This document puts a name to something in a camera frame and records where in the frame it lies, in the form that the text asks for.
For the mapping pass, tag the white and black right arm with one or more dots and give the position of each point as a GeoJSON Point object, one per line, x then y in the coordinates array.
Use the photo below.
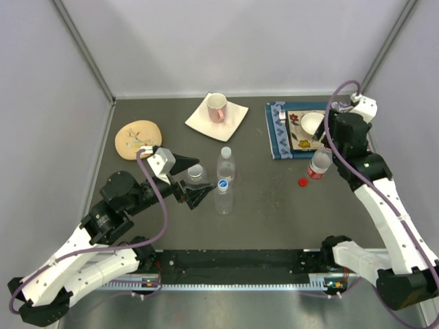
{"type": "Point", "coordinates": [408, 275]}

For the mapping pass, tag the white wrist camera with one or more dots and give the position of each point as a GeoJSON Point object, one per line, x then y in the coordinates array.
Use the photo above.
{"type": "Point", "coordinates": [161, 162]}
{"type": "Point", "coordinates": [363, 106]}

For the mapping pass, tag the short clear capped bottle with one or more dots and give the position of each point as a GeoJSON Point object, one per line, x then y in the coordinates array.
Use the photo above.
{"type": "Point", "coordinates": [197, 175]}

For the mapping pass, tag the clear bottle with red label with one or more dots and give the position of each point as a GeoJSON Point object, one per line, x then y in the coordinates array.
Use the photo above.
{"type": "Point", "coordinates": [319, 164]}

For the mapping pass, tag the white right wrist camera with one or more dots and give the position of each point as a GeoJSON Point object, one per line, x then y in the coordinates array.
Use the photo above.
{"type": "Point", "coordinates": [363, 106]}

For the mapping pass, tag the clear bottle with blue cap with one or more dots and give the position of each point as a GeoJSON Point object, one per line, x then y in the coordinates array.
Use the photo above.
{"type": "Point", "coordinates": [223, 197]}

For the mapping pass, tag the pink ceramic mug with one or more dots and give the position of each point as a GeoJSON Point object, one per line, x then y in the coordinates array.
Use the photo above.
{"type": "Point", "coordinates": [217, 105]}

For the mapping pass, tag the left metal frame post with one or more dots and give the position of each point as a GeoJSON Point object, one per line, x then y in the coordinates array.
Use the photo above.
{"type": "Point", "coordinates": [84, 51]}

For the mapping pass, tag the clear bottle with white cap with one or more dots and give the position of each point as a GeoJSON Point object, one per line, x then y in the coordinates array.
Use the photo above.
{"type": "Point", "coordinates": [226, 167]}

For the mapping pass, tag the grey slotted cable duct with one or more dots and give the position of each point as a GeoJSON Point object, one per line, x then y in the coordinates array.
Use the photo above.
{"type": "Point", "coordinates": [313, 282]}

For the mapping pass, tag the blue patterned placemat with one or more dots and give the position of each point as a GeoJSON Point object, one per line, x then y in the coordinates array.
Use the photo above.
{"type": "Point", "coordinates": [278, 132]}

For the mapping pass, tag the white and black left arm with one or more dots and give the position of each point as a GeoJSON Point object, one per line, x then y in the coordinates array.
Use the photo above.
{"type": "Point", "coordinates": [90, 257]}

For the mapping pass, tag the white ceramic bowl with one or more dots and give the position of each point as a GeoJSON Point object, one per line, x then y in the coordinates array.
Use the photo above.
{"type": "Point", "coordinates": [310, 122]}

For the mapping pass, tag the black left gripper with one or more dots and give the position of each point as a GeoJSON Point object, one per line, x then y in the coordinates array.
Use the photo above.
{"type": "Point", "coordinates": [194, 194]}

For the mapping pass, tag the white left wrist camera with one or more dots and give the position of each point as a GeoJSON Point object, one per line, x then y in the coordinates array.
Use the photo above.
{"type": "Point", "coordinates": [161, 162]}

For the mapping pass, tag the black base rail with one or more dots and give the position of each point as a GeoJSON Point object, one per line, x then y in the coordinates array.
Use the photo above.
{"type": "Point", "coordinates": [240, 266]}

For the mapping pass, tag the metal frame post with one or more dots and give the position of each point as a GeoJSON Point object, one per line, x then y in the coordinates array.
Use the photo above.
{"type": "Point", "coordinates": [407, 11]}
{"type": "Point", "coordinates": [84, 51]}

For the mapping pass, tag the silver fork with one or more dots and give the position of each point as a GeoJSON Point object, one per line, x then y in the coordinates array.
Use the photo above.
{"type": "Point", "coordinates": [282, 115]}

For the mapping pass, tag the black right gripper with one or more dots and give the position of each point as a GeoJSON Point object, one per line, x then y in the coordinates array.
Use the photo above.
{"type": "Point", "coordinates": [331, 120]}

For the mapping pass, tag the white square plate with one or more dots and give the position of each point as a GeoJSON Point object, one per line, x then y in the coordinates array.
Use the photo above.
{"type": "Point", "coordinates": [200, 121]}

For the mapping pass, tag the beige oval painted plate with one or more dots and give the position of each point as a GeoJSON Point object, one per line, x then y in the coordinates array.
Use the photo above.
{"type": "Point", "coordinates": [131, 137]}

